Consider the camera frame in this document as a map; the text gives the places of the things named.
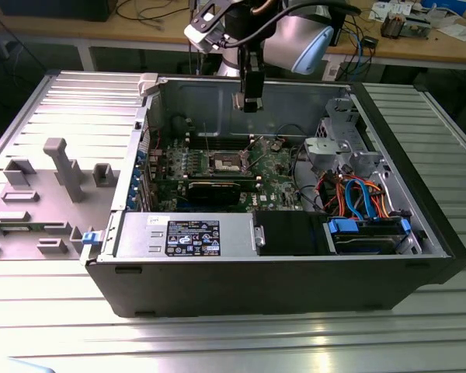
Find tall black box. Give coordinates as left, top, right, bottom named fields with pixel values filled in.
left=325, top=0, right=351, bottom=47

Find silver CPU plate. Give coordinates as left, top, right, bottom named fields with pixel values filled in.
left=233, top=92, right=264, bottom=113

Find pale blue teach pendant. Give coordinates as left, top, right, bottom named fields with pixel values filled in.
left=5, top=356, right=59, bottom=373

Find green motherboard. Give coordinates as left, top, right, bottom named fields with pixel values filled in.
left=147, top=134, right=308, bottom=213

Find black graphics card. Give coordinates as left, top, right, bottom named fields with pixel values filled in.
left=186, top=179, right=242, bottom=207

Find white camera box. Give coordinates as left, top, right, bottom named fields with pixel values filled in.
left=184, top=0, right=229, bottom=55

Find metal socket cover frame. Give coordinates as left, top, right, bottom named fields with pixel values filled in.
left=242, top=140, right=266, bottom=174

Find grey electronic device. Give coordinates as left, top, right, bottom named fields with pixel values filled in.
left=402, top=14, right=433, bottom=40

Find small white paper sheet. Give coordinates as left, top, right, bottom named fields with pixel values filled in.
left=368, top=2, right=391, bottom=21

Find green RAM stick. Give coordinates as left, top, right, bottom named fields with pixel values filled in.
left=0, top=224, right=38, bottom=235

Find RAM slot with white clips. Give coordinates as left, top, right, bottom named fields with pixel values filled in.
left=189, top=141, right=255, bottom=147
left=189, top=134, right=255, bottom=140

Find finned metal cooler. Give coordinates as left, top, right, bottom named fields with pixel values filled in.
left=380, top=10, right=404, bottom=39

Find blue plastic box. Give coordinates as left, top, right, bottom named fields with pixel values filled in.
left=419, top=0, right=466, bottom=12

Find grey parts rack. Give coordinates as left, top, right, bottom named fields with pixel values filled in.
left=0, top=138, right=121, bottom=261

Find grey power supply unit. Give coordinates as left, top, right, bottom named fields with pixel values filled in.
left=114, top=211, right=256, bottom=260

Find grey plastic case latch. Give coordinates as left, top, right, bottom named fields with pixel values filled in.
left=137, top=72, right=160, bottom=98

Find white paper sheets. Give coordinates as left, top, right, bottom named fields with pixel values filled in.
left=436, top=23, right=466, bottom=44

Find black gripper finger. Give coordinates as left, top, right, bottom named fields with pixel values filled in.
left=242, top=42, right=266, bottom=113

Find CPU socket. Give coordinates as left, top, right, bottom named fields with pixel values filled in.
left=203, top=147, right=254, bottom=175

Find white socket box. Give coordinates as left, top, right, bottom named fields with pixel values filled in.
left=322, top=58, right=341, bottom=81

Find hard disk in blue carrier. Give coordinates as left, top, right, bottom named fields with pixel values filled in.
left=325, top=217, right=412, bottom=256

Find black PC case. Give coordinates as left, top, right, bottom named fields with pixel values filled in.
left=79, top=73, right=466, bottom=319

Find orange and red wire bundle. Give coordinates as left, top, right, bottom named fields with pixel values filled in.
left=314, top=173, right=393, bottom=218

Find blue flat data wire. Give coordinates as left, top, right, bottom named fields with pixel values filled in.
left=345, top=176, right=377, bottom=222

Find wooden workbench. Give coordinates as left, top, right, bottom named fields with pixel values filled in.
left=0, top=0, right=466, bottom=73

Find grey metal drive cage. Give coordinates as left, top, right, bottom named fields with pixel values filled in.
left=304, top=96, right=389, bottom=183

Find wide black box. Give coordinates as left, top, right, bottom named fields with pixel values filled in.
left=0, top=0, right=113, bottom=23

